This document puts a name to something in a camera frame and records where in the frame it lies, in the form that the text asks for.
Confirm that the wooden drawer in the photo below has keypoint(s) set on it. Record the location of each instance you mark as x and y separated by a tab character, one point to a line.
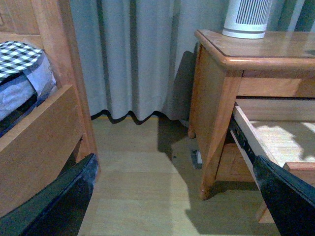
282	130
232	166

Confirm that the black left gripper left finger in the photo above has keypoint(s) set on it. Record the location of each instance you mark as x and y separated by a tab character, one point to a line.
59	208

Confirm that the wooden bed frame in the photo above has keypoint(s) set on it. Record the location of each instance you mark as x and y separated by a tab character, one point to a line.
35	150

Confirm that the wooden nightstand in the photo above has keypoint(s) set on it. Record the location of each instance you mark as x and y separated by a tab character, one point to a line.
279	66

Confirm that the floor power socket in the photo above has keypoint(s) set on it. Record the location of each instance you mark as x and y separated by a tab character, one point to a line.
196	159

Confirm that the black white checkered sheet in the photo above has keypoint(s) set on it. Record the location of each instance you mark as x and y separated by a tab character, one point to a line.
15	57

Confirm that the grey mattress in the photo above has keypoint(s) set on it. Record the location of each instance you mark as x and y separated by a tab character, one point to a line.
25	91

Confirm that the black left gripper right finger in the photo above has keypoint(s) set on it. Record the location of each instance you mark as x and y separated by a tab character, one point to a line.
290	200

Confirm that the white ribbed air purifier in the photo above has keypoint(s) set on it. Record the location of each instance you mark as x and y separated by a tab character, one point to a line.
247	19

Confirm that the grey curtain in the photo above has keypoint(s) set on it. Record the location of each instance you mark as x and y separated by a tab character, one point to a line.
138	56

